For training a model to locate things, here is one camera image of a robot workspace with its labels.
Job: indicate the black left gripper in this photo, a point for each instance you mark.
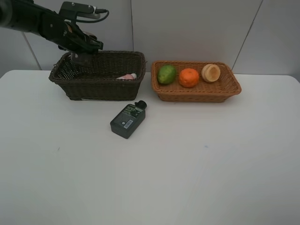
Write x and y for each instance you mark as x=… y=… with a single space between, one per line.
x=53 y=28

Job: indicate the purple translucent plastic cup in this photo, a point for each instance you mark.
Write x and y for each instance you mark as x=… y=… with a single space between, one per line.
x=78 y=56

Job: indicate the pink bottle white cap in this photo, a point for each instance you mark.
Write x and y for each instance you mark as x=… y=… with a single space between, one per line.
x=128 y=77

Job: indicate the green lime fruit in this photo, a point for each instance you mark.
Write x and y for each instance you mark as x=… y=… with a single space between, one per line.
x=166 y=74

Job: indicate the dark grey bottle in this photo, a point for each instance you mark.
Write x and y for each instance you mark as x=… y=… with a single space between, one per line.
x=129 y=119

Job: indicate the orange mandarin fruit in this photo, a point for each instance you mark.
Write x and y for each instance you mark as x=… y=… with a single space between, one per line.
x=189 y=78

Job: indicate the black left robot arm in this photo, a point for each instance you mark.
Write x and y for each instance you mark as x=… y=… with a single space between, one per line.
x=23 y=15

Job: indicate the dark brown wicker basket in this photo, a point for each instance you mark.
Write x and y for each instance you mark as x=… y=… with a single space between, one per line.
x=99 y=80

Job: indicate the orange wicker basket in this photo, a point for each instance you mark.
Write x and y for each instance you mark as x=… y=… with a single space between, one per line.
x=215 y=92

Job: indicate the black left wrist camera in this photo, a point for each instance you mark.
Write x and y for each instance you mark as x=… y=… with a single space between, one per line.
x=71 y=11

